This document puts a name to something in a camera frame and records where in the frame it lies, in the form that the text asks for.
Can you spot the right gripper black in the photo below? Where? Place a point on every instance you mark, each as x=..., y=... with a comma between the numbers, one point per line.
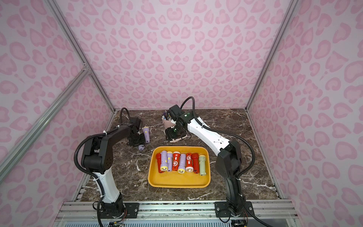
x=174, y=135

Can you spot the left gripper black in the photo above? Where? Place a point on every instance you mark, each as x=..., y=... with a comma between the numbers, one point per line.
x=135, y=139

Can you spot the plain red flashlight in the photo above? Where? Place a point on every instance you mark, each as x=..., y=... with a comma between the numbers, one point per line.
x=195, y=161

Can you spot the pale green flashlight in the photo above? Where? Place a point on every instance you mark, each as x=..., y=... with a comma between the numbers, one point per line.
x=202, y=165

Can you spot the purple flashlight group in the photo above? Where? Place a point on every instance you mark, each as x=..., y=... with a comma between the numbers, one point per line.
x=182, y=163

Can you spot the red white flashlight emblem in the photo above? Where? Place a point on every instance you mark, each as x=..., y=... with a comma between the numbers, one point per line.
x=189, y=163

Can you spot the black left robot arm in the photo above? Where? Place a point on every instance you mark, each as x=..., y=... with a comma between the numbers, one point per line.
x=97, y=158

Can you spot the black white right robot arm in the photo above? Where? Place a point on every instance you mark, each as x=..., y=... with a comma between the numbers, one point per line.
x=229, y=157

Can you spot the pink calculator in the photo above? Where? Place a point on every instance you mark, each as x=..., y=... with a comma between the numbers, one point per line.
x=177, y=137

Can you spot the pink metal pen bucket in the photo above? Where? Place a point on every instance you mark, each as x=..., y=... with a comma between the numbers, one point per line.
x=167, y=120

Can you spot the yellow plastic tray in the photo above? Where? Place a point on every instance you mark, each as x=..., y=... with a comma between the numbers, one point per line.
x=174, y=179

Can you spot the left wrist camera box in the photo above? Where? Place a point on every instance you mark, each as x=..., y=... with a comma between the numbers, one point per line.
x=137, y=122

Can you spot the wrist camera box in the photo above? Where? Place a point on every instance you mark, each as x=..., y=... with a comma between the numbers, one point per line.
x=137, y=122
x=174, y=111

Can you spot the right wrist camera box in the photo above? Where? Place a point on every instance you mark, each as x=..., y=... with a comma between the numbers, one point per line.
x=174, y=111

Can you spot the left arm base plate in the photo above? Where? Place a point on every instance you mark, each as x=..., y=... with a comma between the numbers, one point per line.
x=115, y=211

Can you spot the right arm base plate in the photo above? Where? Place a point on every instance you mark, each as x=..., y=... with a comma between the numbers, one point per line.
x=224, y=209

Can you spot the aluminium front rail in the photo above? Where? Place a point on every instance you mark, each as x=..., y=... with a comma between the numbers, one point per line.
x=277, y=213

